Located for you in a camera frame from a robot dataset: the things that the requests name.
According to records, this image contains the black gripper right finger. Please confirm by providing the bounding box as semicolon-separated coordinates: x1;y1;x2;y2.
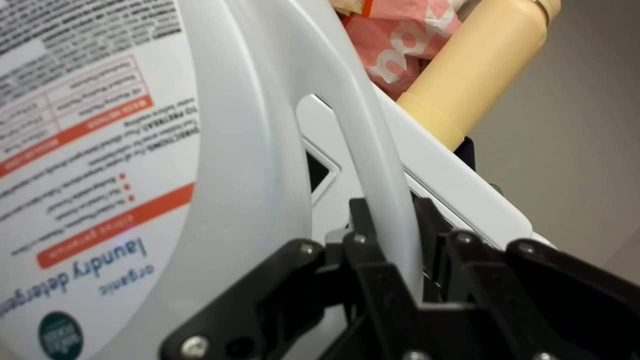
411;197;640;360

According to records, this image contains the yellow insulated water bottle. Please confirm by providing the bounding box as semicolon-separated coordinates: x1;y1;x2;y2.
396;0;566;155

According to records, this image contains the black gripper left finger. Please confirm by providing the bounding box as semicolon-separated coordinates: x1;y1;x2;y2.
158;197;424;360

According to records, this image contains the white laundry detergent bottle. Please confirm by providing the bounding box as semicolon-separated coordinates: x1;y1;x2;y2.
0;0;427;360

